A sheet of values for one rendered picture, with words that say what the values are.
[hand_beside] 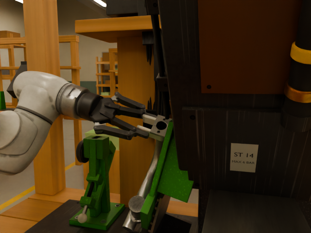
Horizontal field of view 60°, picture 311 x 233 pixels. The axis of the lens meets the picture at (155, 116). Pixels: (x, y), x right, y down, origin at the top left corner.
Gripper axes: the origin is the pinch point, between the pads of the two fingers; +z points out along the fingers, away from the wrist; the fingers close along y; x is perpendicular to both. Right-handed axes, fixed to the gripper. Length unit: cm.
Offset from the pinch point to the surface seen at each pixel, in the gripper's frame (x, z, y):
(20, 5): 521, -788, 598
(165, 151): -9.0, 6.9, -9.5
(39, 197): 49, -43, -20
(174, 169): -5.7, 9.5, -11.1
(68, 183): 279, -143, 36
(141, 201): 0.7, 4.7, -18.1
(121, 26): -7.3, -20.5, 25.5
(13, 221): 36, -39, -32
